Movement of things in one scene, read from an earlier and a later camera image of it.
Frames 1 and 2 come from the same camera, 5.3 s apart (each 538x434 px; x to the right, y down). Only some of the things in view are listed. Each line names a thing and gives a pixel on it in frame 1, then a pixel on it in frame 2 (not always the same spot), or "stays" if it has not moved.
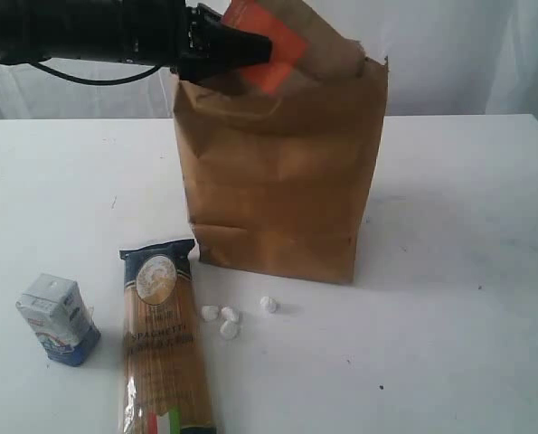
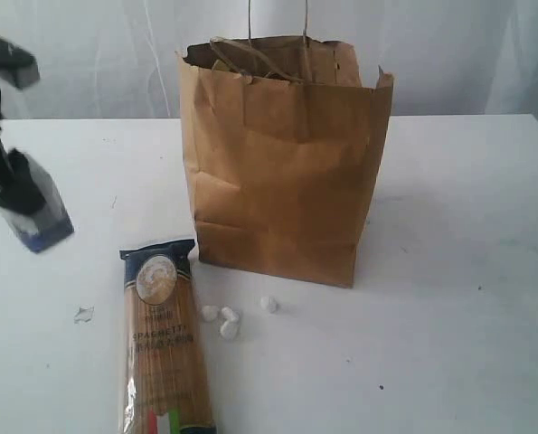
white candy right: (267, 303) stays
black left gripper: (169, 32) → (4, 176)
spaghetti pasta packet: (166, 384) stays
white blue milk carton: (61, 316) → (45, 225)
